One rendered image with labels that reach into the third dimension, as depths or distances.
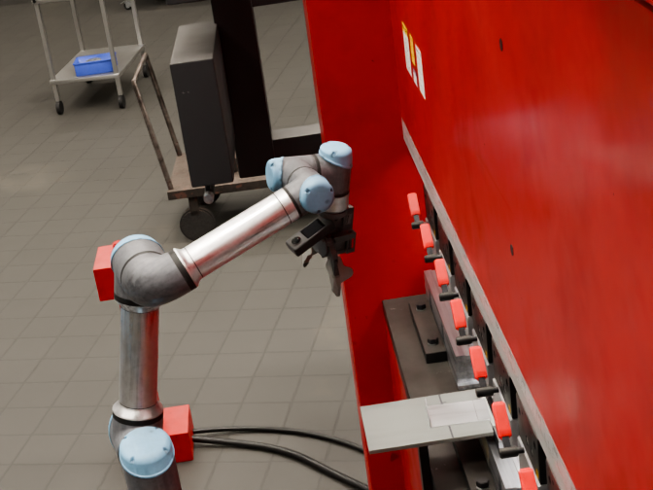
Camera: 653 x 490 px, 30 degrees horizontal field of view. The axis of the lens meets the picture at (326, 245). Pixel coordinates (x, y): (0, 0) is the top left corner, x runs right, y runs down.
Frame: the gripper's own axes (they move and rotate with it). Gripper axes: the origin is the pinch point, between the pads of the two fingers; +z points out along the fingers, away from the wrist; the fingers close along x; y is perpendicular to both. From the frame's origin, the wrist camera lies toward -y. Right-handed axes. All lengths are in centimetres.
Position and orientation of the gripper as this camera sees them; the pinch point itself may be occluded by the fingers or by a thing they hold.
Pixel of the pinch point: (318, 283)
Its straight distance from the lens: 288.8
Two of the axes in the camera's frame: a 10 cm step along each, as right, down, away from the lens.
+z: -0.7, 8.6, 5.0
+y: 8.4, -2.2, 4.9
